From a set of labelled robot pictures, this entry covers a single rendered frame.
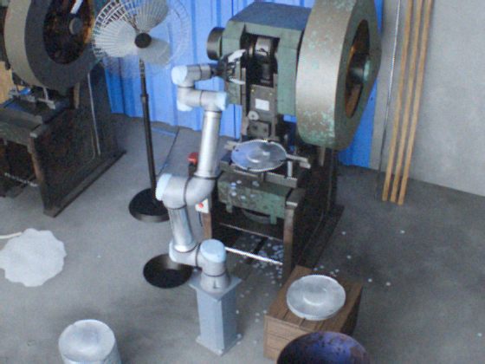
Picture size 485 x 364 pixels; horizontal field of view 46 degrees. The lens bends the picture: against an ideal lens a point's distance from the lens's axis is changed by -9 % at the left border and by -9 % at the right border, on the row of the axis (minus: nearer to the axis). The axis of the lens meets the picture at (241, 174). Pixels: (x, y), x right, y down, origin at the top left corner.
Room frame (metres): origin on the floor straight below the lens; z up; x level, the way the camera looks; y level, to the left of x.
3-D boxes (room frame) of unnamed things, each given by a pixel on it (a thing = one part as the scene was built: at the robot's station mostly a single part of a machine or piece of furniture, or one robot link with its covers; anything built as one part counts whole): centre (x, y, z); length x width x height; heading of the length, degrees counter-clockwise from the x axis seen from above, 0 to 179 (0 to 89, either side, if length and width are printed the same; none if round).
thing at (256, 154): (2.77, -0.09, 0.78); 0.29 x 0.29 x 0.01
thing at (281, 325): (2.11, -0.36, 0.18); 0.40 x 0.38 x 0.35; 153
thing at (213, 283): (2.16, 0.14, 0.50); 0.15 x 0.15 x 0.10
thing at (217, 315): (2.16, 0.14, 0.23); 0.19 x 0.19 x 0.45; 50
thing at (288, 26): (3.01, -0.20, 0.83); 0.79 x 0.43 x 1.34; 155
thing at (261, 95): (2.84, -0.13, 1.04); 0.17 x 0.15 x 0.30; 155
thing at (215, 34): (3.00, 0.07, 1.31); 0.22 x 0.12 x 0.22; 155
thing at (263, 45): (2.88, -0.14, 1.27); 0.21 x 0.12 x 0.34; 155
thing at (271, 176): (2.88, -0.14, 0.68); 0.45 x 0.30 x 0.06; 65
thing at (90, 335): (1.86, 0.78, 0.31); 0.29 x 0.29 x 0.01
